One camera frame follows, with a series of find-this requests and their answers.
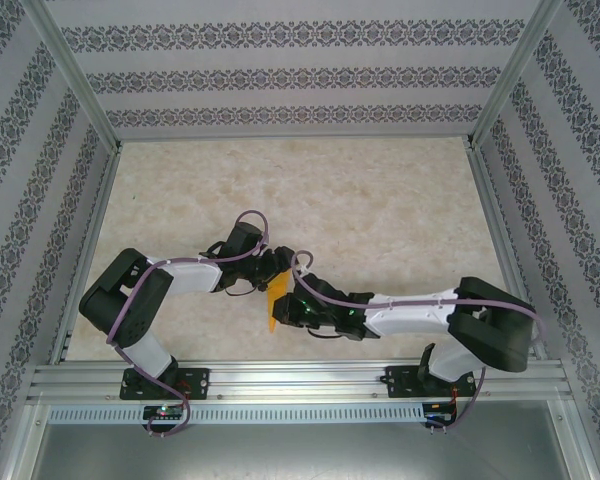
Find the orange paper sheet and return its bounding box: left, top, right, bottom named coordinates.
left=265, top=269, right=292, bottom=334

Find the grey metal panel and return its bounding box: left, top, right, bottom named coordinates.
left=29, top=399, right=591, bottom=480

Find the right controller circuit board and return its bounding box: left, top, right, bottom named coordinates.
left=423, top=402, right=456, bottom=421

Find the controller circuit board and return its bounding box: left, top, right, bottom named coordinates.
left=143, top=404, right=184, bottom=421
left=423, top=402, right=456, bottom=421

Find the left controller circuit board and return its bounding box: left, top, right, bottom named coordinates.
left=143, top=404, right=184, bottom=421

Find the thin black left gripper cable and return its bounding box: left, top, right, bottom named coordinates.
left=222, top=282, right=261, bottom=298

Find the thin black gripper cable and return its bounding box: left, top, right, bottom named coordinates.
left=307, top=324, right=342, bottom=341
left=222, top=282, right=261, bottom=298

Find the thin black right gripper cable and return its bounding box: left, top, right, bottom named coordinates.
left=307, top=324, right=342, bottom=341

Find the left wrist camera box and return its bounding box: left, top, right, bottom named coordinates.
left=228, top=223, right=267, bottom=259

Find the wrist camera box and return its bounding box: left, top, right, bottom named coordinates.
left=293, top=266, right=342, bottom=302
left=228, top=223, right=267, bottom=259

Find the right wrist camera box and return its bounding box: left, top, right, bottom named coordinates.
left=293, top=266, right=342, bottom=302

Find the aluminium mounting rail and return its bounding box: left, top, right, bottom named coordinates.
left=27, top=357, right=574, bottom=401

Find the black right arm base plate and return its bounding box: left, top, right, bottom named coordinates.
left=385, top=363, right=479, bottom=400

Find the grey slotted cable duct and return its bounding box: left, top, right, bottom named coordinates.
left=47, top=403, right=426, bottom=425

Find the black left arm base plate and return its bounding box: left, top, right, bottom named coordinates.
left=118, top=367, right=211, bottom=401

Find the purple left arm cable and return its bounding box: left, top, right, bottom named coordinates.
left=104, top=209, right=272, bottom=439

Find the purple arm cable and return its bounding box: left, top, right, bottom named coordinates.
left=290, top=249, right=546, bottom=436
left=104, top=209, right=272, bottom=439

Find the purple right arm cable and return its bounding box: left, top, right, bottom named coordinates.
left=290, top=249, right=546, bottom=436

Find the aluminium side rail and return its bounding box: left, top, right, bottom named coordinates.
left=49, top=144, right=124, bottom=364
left=464, top=142, right=549, bottom=359

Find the aluminium frame post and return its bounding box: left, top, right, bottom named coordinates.
left=467, top=0, right=564, bottom=149
left=22, top=0, right=121, bottom=151

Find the aluminium frame profile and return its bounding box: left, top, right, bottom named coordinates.
left=548, top=399, right=600, bottom=480
left=0, top=402, right=51, bottom=480

